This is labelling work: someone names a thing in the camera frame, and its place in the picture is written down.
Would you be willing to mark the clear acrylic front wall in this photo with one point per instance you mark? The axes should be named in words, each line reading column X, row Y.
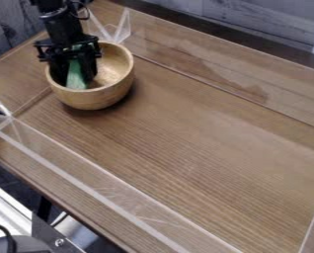
column 105, row 203

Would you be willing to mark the grey metal bracket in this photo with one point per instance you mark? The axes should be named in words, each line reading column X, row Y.
column 53, row 239

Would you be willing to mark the clear acrylic corner bracket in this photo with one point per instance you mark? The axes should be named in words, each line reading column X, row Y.
column 113, row 33

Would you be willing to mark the brown wooden bowl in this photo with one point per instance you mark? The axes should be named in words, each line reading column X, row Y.
column 109, row 85

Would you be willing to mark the green rectangular block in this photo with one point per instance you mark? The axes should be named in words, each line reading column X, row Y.
column 75, row 82

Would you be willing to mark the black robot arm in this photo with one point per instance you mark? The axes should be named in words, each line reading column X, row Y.
column 61, row 21

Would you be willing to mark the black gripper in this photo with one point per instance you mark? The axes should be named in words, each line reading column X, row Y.
column 56, row 54

